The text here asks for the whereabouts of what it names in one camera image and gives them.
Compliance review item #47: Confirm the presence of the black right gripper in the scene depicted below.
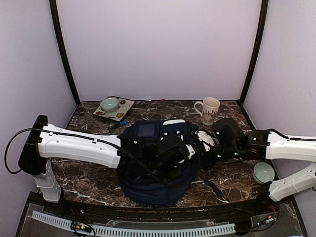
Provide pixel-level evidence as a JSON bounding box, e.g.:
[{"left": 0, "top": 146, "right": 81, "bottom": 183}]
[{"left": 191, "top": 143, "right": 240, "bottom": 171}]

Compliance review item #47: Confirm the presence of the navy blue student backpack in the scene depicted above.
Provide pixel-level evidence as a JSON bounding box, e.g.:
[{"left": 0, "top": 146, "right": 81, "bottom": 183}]
[{"left": 117, "top": 119, "right": 213, "bottom": 207}]

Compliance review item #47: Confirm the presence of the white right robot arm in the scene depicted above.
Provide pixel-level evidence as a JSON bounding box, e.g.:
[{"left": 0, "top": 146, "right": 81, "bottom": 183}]
[{"left": 195, "top": 128, "right": 316, "bottom": 214}]

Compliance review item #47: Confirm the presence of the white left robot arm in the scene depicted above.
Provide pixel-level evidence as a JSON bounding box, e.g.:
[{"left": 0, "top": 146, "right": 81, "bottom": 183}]
[{"left": 18, "top": 115, "right": 191, "bottom": 215}]

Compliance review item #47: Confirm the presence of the cream floral mug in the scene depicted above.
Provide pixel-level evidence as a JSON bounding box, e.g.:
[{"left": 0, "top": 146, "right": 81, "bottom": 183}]
[{"left": 194, "top": 97, "right": 221, "bottom": 126}]

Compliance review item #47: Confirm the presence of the pale green bowl right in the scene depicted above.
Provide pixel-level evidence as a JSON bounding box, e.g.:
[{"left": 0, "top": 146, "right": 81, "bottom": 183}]
[{"left": 252, "top": 162, "right": 275, "bottom": 185}]

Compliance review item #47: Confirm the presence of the blue cap black marker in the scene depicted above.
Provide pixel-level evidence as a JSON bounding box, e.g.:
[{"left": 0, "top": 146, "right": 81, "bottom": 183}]
[{"left": 108, "top": 120, "right": 127, "bottom": 130}]

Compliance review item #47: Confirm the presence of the square floral plate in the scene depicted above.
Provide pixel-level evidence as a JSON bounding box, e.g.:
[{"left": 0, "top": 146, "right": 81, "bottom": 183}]
[{"left": 93, "top": 96, "right": 135, "bottom": 121}]

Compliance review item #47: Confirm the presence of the pale green bowl on plate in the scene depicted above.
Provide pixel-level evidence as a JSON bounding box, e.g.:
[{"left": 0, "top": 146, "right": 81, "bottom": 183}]
[{"left": 100, "top": 97, "right": 119, "bottom": 113}]

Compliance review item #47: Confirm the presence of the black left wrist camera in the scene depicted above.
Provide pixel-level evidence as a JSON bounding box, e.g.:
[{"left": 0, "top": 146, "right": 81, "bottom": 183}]
[{"left": 157, "top": 136, "right": 189, "bottom": 165}]

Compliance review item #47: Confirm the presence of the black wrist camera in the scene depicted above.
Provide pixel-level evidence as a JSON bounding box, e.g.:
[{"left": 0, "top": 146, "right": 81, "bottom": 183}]
[
  {"left": 157, "top": 136, "right": 189, "bottom": 165},
  {"left": 211, "top": 118, "right": 245, "bottom": 145}
]

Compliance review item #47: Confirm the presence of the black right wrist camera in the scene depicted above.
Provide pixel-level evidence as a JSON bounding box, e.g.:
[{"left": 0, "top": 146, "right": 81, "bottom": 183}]
[{"left": 211, "top": 118, "right": 245, "bottom": 145}]

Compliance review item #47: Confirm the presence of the black front rail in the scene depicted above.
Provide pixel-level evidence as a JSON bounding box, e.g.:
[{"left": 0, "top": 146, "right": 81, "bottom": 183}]
[{"left": 27, "top": 192, "right": 280, "bottom": 222}]

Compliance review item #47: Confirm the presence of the grey slotted cable duct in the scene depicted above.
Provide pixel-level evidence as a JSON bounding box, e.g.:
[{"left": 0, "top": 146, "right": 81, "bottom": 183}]
[{"left": 31, "top": 211, "right": 236, "bottom": 237}]

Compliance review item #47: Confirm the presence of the right black frame post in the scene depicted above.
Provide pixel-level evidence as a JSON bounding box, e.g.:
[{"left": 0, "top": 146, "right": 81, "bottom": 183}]
[{"left": 239, "top": 0, "right": 269, "bottom": 101}]

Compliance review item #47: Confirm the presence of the black frame post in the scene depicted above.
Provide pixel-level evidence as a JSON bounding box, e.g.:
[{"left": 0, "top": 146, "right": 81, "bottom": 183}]
[
  {"left": 239, "top": 0, "right": 269, "bottom": 101},
  {"left": 49, "top": 0, "right": 81, "bottom": 106}
]

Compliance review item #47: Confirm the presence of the left black frame post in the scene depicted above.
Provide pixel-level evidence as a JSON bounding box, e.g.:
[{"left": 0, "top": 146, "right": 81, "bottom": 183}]
[{"left": 49, "top": 0, "right": 81, "bottom": 106}]

